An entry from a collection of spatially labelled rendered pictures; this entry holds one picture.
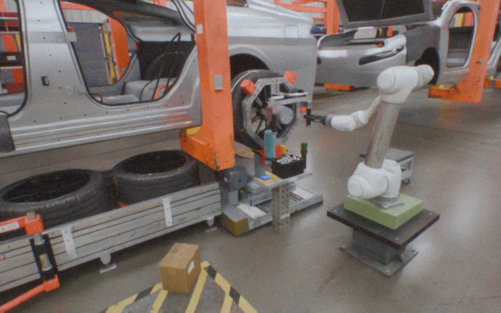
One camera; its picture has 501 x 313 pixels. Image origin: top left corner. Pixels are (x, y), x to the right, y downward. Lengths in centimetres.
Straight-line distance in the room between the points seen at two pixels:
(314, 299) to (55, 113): 199
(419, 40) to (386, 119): 329
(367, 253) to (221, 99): 140
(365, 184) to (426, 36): 353
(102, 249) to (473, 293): 220
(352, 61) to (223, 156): 312
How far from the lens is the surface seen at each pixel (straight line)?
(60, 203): 218
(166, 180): 226
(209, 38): 204
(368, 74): 475
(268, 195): 266
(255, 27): 286
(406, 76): 170
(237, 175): 247
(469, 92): 548
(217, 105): 207
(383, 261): 218
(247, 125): 231
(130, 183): 232
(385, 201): 206
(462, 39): 942
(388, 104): 173
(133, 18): 430
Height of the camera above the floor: 132
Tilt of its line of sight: 18 degrees down
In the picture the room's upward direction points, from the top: 2 degrees counter-clockwise
